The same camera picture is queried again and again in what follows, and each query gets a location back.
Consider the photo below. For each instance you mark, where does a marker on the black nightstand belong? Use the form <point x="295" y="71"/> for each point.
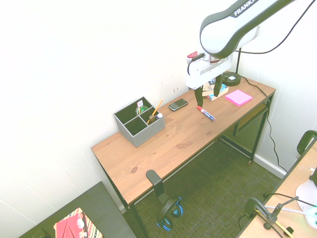
<point x="99" y="213"/>

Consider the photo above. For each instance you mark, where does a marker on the teal white power strip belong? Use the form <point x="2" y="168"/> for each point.
<point x="312" y="215"/>

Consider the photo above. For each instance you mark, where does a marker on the black lamp base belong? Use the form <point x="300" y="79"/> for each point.
<point x="231" y="79"/>

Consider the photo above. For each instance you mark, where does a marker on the grey felt desk organizer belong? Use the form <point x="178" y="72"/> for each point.
<point x="146" y="131"/>

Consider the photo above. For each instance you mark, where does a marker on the light wooden robot table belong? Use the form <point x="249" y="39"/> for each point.
<point x="284" y="193"/>

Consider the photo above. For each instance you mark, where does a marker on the white-capped marker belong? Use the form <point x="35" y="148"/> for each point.
<point x="159" y="115"/>

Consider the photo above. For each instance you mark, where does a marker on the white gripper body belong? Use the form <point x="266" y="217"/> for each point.
<point x="198" y="77"/>

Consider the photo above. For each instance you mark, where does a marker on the yellow pencil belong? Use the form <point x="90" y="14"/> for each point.
<point x="155" y="110"/>

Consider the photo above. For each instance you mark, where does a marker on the black metal C-clamp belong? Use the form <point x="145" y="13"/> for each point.
<point x="257" y="210"/>

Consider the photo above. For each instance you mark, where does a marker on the wrist camera with red cap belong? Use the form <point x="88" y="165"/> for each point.
<point x="193" y="55"/>

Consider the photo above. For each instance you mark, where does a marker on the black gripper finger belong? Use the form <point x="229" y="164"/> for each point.
<point x="218" y="85"/>
<point x="198" y="98"/>

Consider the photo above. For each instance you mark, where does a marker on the wooden desk with black frame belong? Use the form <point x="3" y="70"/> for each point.
<point x="173" y="138"/>

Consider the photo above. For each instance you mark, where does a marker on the black keypad phone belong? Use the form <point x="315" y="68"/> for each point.
<point x="178" y="104"/>

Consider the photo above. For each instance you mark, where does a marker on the black headphone hanger clamp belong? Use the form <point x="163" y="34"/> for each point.
<point x="156" y="182"/>

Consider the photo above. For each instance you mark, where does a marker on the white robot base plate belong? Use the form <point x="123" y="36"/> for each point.
<point x="305" y="192"/>

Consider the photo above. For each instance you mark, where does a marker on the green items with tag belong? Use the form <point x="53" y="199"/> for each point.
<point x="141" y="107"/>

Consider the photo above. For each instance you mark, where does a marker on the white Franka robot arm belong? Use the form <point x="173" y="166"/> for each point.
<point x="223" y="32"/>

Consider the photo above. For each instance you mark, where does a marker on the red-capped white blue marker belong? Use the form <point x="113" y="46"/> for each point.
<point x="206" y="114"/>

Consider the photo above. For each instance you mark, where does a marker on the pink sticky note pad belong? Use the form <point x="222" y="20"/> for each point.
<point x="238" y="97"/>

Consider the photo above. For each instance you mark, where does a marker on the red book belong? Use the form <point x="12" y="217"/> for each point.
<point x="67" y="228"/>

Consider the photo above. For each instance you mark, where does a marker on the striped patterned book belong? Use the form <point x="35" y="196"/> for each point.
<point x="91" y="225"/>

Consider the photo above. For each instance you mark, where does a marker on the black and blue headphones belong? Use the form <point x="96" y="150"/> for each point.
<point x="171" y="213"/>

